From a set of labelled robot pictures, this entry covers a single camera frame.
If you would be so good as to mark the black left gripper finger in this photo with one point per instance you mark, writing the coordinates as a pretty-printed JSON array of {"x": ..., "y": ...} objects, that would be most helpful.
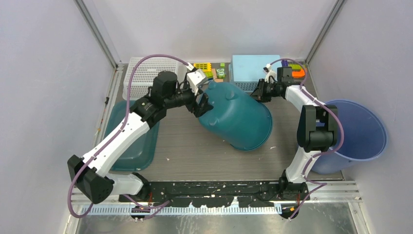
[
  {"x": 202, "y": 101},
  {"x": 201, "y": 110}
]

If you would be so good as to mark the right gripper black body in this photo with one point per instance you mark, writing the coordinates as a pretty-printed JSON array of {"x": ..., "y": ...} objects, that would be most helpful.
[{"x": 269, "y": 90}]

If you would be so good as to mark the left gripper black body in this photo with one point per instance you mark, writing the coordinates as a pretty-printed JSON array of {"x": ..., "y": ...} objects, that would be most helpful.
[{"x": 187, "y": 97}]

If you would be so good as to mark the light blue perforated basket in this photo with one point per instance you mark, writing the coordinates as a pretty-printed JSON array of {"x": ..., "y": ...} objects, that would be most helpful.
[{"x": 246, "y": 70}]

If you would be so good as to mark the teal round bucket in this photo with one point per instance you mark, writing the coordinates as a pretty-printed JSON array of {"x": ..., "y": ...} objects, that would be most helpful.
[{"x": 236, "y": 117}]

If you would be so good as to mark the white perforated plastic basket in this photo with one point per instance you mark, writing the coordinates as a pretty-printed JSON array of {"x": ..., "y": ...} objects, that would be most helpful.
[{"x": 149, "y": 69}]

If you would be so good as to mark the teal transparent plastic tub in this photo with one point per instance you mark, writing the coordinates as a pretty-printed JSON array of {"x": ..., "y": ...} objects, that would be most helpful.
[{"x": 140, "y": 154}]

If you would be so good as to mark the blue round bucket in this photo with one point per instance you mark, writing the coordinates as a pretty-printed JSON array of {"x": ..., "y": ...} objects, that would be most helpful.
[{"x": 365, "y": 138}]

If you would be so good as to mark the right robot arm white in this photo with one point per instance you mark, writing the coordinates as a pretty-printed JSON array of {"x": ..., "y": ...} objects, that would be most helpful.
[{"x": 317, "y": 130}]

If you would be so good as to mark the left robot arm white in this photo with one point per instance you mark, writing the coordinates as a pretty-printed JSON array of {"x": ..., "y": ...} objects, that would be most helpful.
[{"x": 91, "y": 172}]

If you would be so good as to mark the white toy car blue wheels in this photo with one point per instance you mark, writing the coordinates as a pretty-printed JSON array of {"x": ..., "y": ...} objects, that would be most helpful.
[{"x": 209, "y": 75}]

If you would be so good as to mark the orange purple toy blocks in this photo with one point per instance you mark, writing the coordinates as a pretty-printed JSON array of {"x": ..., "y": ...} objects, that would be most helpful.
[{"x": 297, "y": 71}]

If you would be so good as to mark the green monster toy block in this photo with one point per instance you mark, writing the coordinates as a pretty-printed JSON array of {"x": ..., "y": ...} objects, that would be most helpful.
[{"x": 220, "y": 71}]

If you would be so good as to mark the yellow toy block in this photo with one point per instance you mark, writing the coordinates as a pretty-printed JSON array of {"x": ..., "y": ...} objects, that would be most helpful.
[{"x": 205, "y": 67}]

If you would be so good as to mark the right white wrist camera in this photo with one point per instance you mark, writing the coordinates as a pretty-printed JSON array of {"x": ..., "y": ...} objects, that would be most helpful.
[{"x": 271, "y": 75}]

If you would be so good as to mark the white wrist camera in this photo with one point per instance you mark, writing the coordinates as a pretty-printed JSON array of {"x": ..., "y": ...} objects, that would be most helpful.
[
  {"x": 271, "y": 75},
  {"x": 196, "y": 79}
]

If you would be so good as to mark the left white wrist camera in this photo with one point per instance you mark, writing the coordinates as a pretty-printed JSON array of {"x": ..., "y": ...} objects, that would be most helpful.
[{"x": 196, "y": 79}]

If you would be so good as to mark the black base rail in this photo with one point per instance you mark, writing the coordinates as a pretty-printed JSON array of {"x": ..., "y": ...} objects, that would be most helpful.
[{"x": 218, "y": 194}]

